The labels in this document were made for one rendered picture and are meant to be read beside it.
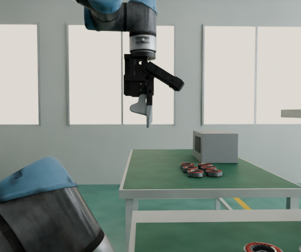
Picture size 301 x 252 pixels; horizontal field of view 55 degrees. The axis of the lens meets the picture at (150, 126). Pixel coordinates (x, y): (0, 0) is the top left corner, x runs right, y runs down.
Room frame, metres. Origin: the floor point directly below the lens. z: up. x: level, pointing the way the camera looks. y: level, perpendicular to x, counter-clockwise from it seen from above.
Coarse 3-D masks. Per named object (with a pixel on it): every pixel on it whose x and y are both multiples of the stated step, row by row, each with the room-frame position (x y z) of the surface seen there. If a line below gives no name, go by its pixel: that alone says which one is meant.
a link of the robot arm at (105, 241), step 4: (104, 236) 0.32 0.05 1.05; (104, 240) 0.31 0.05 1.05; (108, 240) 0.33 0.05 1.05; (100, 244) 0.30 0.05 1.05; (104, 244) 0.31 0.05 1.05; (108, 244) 0.32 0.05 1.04; (96, 248) 0.30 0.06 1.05; (100, 248) 0.30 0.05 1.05; (104, 248) 0.31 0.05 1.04; (108, 248) 0.31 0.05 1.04; (112, 248) 0.32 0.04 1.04
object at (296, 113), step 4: (284, 112) 1.27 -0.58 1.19; (288, 112) 1.23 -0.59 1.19; (292, 112) 1.20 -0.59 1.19; (296, 112) 1.17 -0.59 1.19; (300, 112) 1.14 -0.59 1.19; (284, 116) 1.27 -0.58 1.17; (288, 116) 1.23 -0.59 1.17; (292, 116) 1.20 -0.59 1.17; (296, 116) 1.17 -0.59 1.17; (300, 116) 1.14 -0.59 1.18
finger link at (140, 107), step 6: (144, 96) 0.77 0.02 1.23; (138, 102) 0.76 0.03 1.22; (144, 102) 0.76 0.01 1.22; (132, 108) 0.75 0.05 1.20; (138, 108) 0.75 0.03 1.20; (144, 108) 0.75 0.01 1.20; (150, 108) 0.74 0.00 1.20; (144, 114) 0.74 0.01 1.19; (150, 114) 0.74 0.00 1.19; (150, 120) 0.74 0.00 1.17
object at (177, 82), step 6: (150, 66) 0.78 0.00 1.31; (156, 66) 0.78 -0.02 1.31; (156, 72) 0.78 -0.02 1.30; (162, 72) 0.78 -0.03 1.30; (168, 72) 0.79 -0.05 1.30; (162, 78) 0.78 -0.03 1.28; (168, 78) 0.78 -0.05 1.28; (174, 78) 0.78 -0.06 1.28; (168, 84) 0.80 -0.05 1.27; (174, 84) 0.78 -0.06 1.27; (180, 84) 0.78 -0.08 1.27; (174, 90) 0.81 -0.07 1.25
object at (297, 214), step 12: (132, 216) 1.22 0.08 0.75; (144, 216) 1.22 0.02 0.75; (156, 216) 1.22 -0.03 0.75; (168, 216) 1.22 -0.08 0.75; (180, 216) 1.22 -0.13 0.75; (192, 216) 1.22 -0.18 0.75; (204, 216) 1.22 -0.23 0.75; (216, 216) 1.22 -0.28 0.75; (228, 216) 1.22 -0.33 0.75; (240, 216) 1.22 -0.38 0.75; (252, 216) 1.22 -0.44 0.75; (264, 216) 1.22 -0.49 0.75; (276, 216) 1.22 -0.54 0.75; (288, 216) 1.22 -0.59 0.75; (300, 216) 1.22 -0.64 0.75; (132, 228) 1.09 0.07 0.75; (132, 240) 0.99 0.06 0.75
